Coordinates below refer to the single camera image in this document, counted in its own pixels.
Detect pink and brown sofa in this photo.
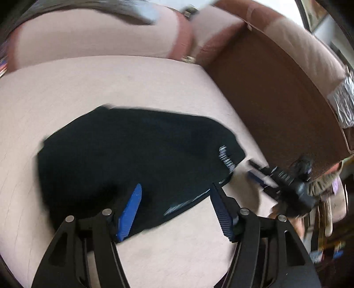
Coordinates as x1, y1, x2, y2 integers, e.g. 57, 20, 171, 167
0, 0, 354, 288

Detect black pants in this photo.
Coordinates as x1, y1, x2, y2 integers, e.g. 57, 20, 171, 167
37, 105, 246, 244

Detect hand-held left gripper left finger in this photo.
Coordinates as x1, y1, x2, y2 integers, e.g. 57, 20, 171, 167
32, 183, 143, 288

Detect cluttered pile of household things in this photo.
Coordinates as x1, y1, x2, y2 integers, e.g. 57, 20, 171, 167
303, 159, 354, 266

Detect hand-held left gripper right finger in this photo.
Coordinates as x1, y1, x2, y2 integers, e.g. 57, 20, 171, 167
211, 182, 323, 288

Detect framed picture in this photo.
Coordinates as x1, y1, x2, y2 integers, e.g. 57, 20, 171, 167
294, 0, 331, 34

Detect person's right hand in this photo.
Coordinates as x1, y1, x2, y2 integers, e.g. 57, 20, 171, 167
269, 206, 306, 239

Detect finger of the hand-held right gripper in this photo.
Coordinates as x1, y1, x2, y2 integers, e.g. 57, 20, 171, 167
248, 160, 271, 171
247, 170, 278, 191

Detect grey cloth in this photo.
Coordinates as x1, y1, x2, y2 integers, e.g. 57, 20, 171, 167
17, 0, 219, 27

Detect silver foil sheet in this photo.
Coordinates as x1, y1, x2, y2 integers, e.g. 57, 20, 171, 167
326, 70, 354, 129

